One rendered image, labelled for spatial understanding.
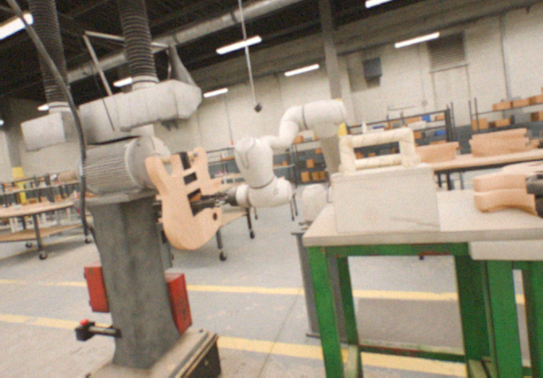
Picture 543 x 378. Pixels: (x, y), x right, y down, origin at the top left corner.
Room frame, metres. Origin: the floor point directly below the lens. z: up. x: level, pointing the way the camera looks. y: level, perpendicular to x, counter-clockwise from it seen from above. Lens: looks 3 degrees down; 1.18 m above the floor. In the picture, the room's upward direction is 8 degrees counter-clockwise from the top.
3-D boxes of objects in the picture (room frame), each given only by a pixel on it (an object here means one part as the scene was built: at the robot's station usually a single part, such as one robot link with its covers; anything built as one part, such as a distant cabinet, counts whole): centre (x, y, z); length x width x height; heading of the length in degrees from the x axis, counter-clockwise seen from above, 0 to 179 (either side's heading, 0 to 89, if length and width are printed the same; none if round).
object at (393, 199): (0.83, -0.32, 1.02); 0.27 x 0.15 x 0.17; 69
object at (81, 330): (1.31, 0.96, 0.46); 0.25 x 0.07 x 0.08; 69
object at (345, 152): (0.81, -0.23, 1.15); 0.03 x 0.03 x 0.09
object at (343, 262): (1.32, -0.29, 0.45); 0.05 x 0.05 x 0.90; 69
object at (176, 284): (1.52, 0.70, 0.49); 0.25 x 0.12 x 0.37; 69
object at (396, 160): (0.93, -0.37, 1.12); 0.20 x 0.03 x 0.03; 67
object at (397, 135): (0.78, -0.31, 1.20); 0.20 x 0.03 x 0.03; 67
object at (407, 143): (0.75, -0.38, 1.15); 0.03 x 0.03 x 0.09
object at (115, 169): (1.35, 0.70, 1.25); 0.41 x 0.27 x 0.26; 69
